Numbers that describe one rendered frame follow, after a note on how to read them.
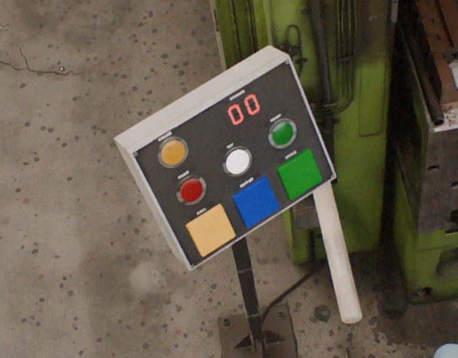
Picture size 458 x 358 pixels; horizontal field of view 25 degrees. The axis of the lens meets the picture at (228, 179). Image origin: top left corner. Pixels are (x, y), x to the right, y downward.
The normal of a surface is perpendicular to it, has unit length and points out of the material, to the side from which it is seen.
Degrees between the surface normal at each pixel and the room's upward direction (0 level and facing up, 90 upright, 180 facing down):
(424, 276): 90
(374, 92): 90
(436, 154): 90
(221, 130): 60
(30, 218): 0
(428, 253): 90
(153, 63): 0
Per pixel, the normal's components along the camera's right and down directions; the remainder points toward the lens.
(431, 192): 0.15, 0.84
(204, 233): 0.43, 0.34
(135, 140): -0.37, -0.78
